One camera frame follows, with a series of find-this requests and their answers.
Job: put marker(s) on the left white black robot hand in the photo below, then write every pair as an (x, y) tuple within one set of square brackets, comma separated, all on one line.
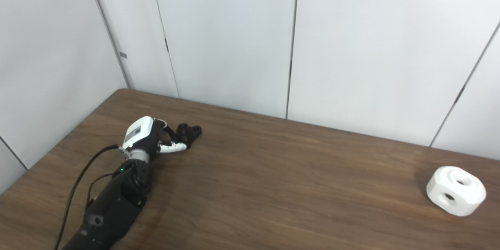
[(140, 133)]

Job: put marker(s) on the black flanged holder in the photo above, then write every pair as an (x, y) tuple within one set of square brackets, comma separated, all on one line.
[(191, 133)]

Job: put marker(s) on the round white plastic piece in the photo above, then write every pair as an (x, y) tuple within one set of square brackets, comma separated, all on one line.
[(457, 193)]

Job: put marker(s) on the black panel seam clip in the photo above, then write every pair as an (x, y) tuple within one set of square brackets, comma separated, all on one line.
[(459, 94), (166, 45), (290, 68)]

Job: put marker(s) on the small grey wall tag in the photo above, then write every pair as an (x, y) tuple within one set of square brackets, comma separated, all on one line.
[(123, 55)]

